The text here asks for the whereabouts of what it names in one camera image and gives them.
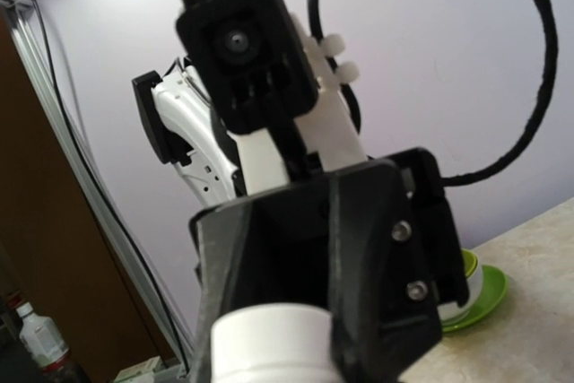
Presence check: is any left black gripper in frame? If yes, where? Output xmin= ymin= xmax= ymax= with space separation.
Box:
xmin=189 ymin=148 xmax=469 ymax=382

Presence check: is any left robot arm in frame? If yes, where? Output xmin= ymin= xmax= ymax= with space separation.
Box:
xmin=133 ymin=65 xmax=470 ymax=382

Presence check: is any green plate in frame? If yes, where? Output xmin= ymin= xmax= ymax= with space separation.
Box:
xmin=442 ymin=265 xmax=509 ymax=334

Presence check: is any background bottle red label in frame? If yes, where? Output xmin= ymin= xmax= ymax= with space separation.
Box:
xmin=16 ymin=302 xmax=70 ymax=373

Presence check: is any green bowl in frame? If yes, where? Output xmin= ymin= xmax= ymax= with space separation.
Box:
xmin=439 ymin=249 xmax=483 ymax=324

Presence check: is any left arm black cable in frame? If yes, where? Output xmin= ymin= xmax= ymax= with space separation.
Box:
xmin=306 ymin=0 xmax=560 ymax=188

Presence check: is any small clear white-capped bottle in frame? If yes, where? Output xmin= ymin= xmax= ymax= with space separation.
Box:
xmin=211 ymin=303 xmax=344 ymax=383

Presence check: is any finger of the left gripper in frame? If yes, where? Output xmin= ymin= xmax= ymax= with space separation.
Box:
xmin=188 ymin=204 xmax=252 ymax=382

